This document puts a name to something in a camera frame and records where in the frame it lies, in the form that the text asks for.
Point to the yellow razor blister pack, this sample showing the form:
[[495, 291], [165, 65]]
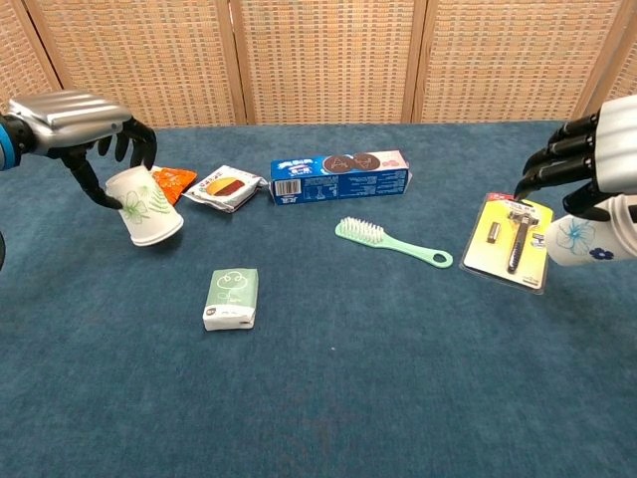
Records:
[[497, 249]]

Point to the white cup green flower print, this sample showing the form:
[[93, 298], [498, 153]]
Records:
[[144, 219]]

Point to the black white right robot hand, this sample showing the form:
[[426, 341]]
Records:
[[617, 149]]

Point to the blue cookie box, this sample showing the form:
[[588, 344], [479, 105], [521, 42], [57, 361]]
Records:
[[343, 184]]

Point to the orange white snack packet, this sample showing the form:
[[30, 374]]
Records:
[[176, 181]]

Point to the white cake snack packet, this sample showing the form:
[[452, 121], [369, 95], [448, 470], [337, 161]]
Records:
[[224, 189]]

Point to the green white tissue pack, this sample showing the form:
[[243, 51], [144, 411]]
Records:
[[229, 299]]

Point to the mint green plastic brush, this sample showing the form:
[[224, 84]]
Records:
[[363, 231]]

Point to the blue table cloth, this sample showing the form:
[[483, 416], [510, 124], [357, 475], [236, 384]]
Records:
[[348, 373]]

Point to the woven rattan folding screen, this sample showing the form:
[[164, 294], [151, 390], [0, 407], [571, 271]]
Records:
[[323, 60]]

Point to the white cup blue flower print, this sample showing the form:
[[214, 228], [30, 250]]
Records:
[[577, 244]]

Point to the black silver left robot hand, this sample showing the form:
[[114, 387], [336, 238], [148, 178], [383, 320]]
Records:
[[64, 119]]

